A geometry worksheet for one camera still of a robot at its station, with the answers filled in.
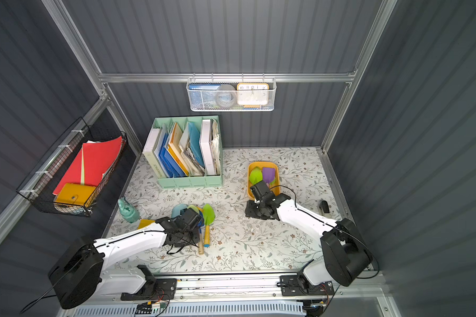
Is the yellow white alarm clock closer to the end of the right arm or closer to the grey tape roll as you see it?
the grey tape roll

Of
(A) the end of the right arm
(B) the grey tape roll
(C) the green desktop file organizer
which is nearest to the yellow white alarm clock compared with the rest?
Answer: (B) the grey tape roll

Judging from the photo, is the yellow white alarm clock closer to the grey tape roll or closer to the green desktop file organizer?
the grey tape roll

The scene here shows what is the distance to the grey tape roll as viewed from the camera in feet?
2.85

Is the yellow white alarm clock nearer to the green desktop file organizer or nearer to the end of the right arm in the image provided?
the green desktop file organizer

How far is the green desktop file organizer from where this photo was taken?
0.91m

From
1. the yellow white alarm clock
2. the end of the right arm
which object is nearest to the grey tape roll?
the yellow white alarm clock

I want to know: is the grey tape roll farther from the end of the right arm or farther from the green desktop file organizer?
the end of the right arm

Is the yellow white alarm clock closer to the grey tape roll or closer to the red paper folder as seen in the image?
the grey tape roll

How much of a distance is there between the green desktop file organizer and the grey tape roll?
0.13 meters

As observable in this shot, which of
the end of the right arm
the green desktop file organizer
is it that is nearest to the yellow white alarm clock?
the green desktop file organizer
